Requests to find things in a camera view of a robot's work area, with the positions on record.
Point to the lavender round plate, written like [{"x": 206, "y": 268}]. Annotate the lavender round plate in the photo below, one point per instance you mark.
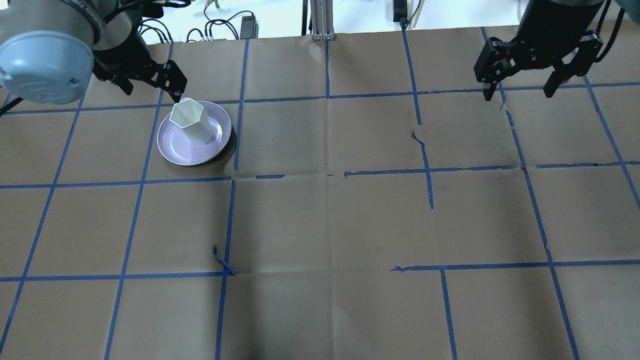
[{"x": 176, "y": 148}]

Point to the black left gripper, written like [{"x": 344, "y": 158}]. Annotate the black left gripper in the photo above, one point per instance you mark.
[{"x": 121, "y": 54}]

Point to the aluminium extrusion post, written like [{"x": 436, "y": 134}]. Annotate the aluminium extrusion post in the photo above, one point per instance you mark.
[{"x": 322, "y": 20}]

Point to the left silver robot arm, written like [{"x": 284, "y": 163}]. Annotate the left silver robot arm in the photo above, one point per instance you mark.
[{"x": 50, "y": 49}]

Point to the white faceted cup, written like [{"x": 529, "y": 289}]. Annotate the white faceted cup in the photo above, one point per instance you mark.
[{"x": 192, "y": 119}]

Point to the black power adapter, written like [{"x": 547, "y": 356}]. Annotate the black power adapter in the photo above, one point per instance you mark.
[{"x": 249, "y": 28}]

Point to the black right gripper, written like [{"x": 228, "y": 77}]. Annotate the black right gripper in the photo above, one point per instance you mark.
[{"x": 539, "y": 50}]

